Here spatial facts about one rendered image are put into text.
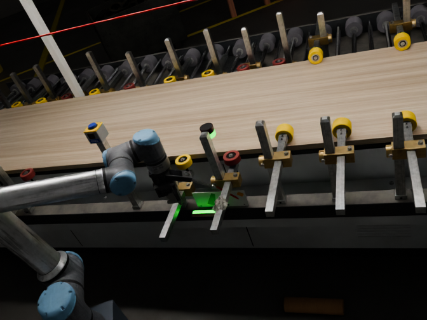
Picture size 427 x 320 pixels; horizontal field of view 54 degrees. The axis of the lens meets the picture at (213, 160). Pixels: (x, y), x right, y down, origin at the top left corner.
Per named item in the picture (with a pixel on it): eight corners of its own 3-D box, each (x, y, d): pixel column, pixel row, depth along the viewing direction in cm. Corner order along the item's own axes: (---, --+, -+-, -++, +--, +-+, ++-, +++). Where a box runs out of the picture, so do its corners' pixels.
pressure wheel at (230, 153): (243, 178, 196) (237, 159, 190) (227, 178, 199) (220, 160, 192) (246, 166, 202) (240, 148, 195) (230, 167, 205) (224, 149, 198)
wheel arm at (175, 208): (168, 243, 180) (164, 237, 178) (161, 243, 181) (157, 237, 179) (195, 175, 211) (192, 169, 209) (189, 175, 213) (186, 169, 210)
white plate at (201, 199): (249, 206, 194) (243, 190, 189) (197, 207, 204) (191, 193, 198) (249, 205, 195) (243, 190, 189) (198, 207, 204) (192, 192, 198)
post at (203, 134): (236, 213, 202) (206, 135, 174) (229, 213, 203) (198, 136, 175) (237, 208, 204) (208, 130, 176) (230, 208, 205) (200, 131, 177)
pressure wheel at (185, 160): (200, 174, 208) (192, 157, 201) (187, 183, 206) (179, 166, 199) (192, 168, 214) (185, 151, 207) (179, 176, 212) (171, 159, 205)
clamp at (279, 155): (291, 167, 173) (289, 159, 170) (260, 170, 177) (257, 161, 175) (293, 158, 177) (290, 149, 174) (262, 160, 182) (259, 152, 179)
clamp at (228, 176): (240, 187, 188) (237, 179, 185) (213, 188, 193) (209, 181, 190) (243, 178, 192) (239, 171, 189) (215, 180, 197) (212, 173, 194)
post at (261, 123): (286, 208, 191) (262, 124, 163) (278, 208, 192) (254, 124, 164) (286, 202, 193) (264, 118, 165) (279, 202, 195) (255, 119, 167)
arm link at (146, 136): (129, 133, 158) (153, 122, 159) (142, 157, 165) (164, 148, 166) (131, 145, 151) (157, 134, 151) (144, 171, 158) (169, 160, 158)
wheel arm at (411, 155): (427, 213, 135) (427, 205, 133) (414, 213, 136) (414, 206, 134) (410, 122, 171) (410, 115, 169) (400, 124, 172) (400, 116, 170)
